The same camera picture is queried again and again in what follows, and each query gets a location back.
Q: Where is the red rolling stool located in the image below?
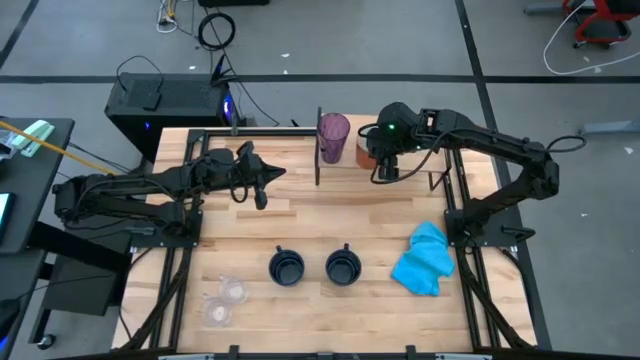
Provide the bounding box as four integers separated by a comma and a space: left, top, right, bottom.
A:
562, 0, 640, 50

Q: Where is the black side desk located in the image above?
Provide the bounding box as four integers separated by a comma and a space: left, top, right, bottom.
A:
0, 117, 76, 256

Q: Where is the dark navy mug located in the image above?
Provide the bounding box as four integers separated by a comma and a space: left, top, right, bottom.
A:
268, 244, 306, 288
325, 243, 363, 287

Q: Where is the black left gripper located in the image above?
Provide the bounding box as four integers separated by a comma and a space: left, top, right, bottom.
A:
233, 141, 287, 212

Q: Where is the black aluminium table frame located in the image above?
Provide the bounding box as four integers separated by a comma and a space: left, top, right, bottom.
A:
119, 112, 539, 354

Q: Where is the orange mug white inside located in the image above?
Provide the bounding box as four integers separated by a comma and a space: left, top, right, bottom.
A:
355, 133, 382, 172

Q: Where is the yellow strap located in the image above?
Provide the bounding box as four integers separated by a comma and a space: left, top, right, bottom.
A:
0, 119, 119, 177

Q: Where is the coiled black cable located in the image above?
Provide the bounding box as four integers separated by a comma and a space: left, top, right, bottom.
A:
197, 11, 237, 52

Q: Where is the purple faceted plastic tumbler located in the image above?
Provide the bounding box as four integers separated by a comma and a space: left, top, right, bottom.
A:
317, 112, 351, 165

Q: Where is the white cable bundle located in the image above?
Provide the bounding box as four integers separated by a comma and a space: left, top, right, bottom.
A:
155, 0, 180, 35

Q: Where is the grey floor bar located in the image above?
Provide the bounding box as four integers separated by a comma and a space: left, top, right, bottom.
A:
578, 118, 640, 137

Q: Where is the small clear plastic cup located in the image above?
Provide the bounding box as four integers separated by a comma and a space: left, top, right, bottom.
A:
218, 274, 249, 306
202, 295, 233, 328

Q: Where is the black floor cabinet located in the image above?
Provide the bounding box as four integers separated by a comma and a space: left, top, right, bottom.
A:
42, 219, 132, 317

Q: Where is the white floor cable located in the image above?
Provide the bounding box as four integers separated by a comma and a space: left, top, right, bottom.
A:
542, 0, 640, 77

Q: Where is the blue cloth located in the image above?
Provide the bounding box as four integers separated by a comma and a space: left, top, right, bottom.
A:
391, 221, 457, 297

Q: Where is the black computer tower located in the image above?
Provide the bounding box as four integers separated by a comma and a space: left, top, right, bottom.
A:
103, 72, 237, 162

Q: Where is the mint green stapler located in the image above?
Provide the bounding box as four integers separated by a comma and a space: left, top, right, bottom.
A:
9, 119, 56, 159

